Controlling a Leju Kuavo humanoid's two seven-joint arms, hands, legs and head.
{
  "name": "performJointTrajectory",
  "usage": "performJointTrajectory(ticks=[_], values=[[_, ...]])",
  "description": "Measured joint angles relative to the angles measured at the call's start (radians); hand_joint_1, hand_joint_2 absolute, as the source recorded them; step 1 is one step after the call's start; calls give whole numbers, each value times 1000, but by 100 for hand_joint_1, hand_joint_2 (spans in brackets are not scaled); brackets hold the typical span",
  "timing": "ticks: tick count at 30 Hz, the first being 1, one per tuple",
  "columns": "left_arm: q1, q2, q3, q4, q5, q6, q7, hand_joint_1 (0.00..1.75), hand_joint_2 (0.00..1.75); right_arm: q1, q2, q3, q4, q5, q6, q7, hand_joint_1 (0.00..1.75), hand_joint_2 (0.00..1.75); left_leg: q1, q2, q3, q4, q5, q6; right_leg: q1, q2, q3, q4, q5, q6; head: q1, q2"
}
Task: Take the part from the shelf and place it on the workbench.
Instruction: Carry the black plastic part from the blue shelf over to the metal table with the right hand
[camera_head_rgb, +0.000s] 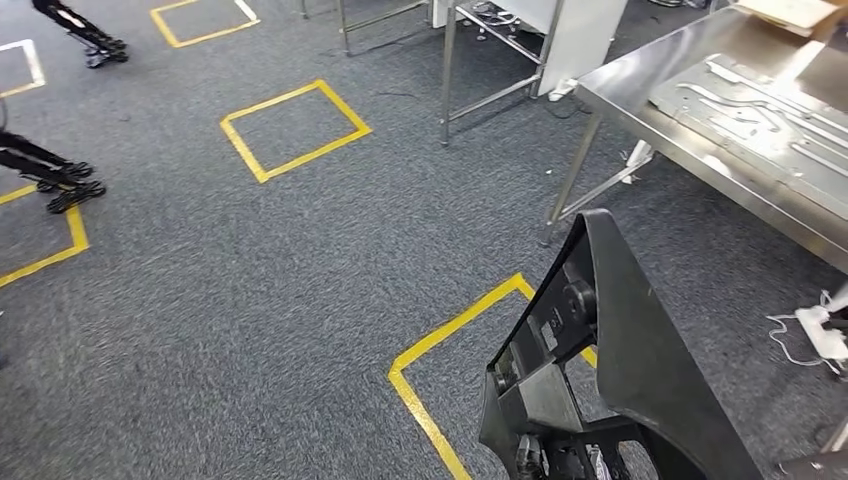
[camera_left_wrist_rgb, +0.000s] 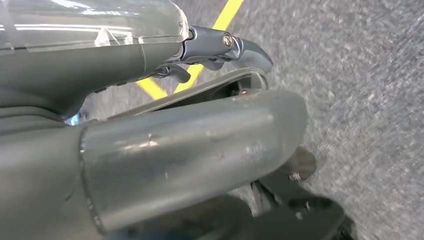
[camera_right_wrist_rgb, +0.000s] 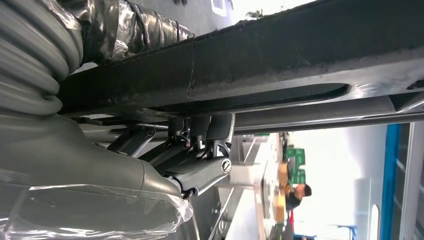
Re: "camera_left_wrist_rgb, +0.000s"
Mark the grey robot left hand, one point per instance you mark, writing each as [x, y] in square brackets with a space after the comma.
[182, 149]

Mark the yellow floor tape square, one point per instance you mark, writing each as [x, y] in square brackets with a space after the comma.
[228, 13]

